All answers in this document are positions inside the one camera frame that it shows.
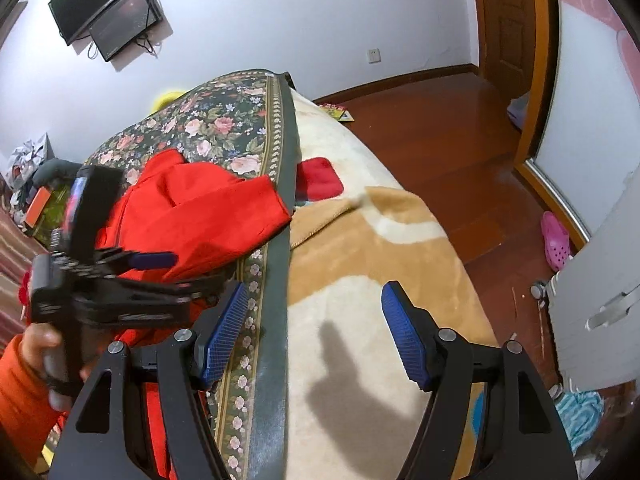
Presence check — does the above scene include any colourful book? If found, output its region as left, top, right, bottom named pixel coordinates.
left=320, top=102, right=356, bottom=123

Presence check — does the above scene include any patterned cloth pile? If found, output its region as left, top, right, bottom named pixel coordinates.
left=0, top=132, right=56, bottom=196

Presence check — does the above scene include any grey cabinet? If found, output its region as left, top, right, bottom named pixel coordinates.
left=547, top=180, right=640, bottom=391

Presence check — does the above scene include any red garment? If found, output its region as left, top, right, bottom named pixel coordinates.
left=92, top=151, right=293, bottom=480

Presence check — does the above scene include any beige plush blanket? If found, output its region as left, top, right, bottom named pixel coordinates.
left=280, top=91, right=503, bottom=480

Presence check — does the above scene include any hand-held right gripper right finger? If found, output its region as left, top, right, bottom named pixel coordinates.
left=381, top=282, right=576, bottom=480

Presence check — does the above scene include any pale purple item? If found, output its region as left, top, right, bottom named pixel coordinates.
left=506, top=92, right=532, bottom=132

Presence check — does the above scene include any dark floral blanket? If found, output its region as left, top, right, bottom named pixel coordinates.
left=82, top=67, right=302, bottom=480

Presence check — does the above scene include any white wardrobe door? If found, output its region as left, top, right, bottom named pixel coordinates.
left=520, top=0, right=640, bottom=251

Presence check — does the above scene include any pink slipper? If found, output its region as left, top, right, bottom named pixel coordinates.
left=541, top=211, right=573, bottom=271

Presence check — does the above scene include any wooden door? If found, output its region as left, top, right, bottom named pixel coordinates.
left=470, top=0, right=561, bottom=161

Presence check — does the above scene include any person's left hand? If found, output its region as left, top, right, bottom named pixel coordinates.
left=24, top=321, right=93, bottom=413

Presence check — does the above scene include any maroon striped cloth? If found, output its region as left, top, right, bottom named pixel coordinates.
left=0, top=205, right=48, bottom=306

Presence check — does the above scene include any person's left forearm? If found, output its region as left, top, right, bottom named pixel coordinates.
left=0, top=334, right=68, bottom=468

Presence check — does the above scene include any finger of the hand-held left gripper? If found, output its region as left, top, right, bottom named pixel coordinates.
left=92, top=247, right=179, bottom=277
left=75, top=267, right=236, bottom=328

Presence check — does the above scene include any wall-mounted television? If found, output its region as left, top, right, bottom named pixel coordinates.
left=90, top=0, right=163, bottom=62

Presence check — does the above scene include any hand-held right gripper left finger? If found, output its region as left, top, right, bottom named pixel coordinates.
left=49, top=281, right=249, bottom=480

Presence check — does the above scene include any yellow item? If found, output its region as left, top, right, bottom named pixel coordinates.
left=154, top=88, right=187, bottom=111

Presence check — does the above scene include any orange box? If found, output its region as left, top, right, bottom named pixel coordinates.
left=25, top=186, right=52, bottom=227

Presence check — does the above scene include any teal striped cloth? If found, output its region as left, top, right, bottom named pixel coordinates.
left=556, top=391, right=606, bottom=453

